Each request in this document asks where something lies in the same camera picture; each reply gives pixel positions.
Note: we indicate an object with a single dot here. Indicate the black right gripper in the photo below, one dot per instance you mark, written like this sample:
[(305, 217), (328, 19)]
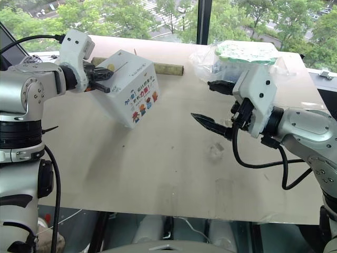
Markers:
[(243, 113)]

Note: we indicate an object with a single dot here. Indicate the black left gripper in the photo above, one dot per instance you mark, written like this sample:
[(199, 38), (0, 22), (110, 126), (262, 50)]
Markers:
[(89, 72)]

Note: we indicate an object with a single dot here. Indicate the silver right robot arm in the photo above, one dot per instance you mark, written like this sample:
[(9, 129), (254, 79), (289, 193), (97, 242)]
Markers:
[(302, 126)]

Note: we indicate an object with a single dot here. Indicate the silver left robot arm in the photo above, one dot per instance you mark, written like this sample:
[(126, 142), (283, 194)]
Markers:
[(15, 87)]

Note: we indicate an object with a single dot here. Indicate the white box with colourful print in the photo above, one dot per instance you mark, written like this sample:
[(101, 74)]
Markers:
[(131, 87)]

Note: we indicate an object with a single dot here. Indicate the clear plastic bag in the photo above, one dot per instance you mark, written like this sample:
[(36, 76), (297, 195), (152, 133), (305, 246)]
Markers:
[(202, 66)]

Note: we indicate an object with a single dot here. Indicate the green white lidded container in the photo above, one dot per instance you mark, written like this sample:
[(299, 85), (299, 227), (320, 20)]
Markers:
[(245, 52)]

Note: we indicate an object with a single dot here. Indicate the olive cardboard tube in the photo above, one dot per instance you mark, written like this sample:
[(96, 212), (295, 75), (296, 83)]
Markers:
[(168, 68)]

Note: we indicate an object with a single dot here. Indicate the dark laptop screen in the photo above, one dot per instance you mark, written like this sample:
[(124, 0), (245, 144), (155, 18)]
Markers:
[(11, 54)]

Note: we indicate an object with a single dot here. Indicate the dark monitor corner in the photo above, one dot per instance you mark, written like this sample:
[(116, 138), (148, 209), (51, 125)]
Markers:
[(329, 101)]

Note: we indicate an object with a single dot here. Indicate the small grey metal clip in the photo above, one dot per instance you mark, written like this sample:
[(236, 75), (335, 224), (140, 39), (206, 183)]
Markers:
[(326, 74)]

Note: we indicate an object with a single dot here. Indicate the black table leg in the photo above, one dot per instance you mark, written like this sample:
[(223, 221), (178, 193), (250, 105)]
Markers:
[(98, 232)]

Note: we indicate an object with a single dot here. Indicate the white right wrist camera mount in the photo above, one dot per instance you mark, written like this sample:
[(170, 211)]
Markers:
[(259, 89)]

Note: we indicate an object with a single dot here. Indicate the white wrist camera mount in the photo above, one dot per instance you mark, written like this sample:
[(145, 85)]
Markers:
[(259, 89), (75, 43)]

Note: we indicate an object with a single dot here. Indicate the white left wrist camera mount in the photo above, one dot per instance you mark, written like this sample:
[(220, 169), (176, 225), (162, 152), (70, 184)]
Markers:
[(75, 43)]

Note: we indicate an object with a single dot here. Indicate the black window frame post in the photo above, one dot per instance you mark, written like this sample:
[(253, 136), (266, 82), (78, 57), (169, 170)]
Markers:
[(204, 21)]

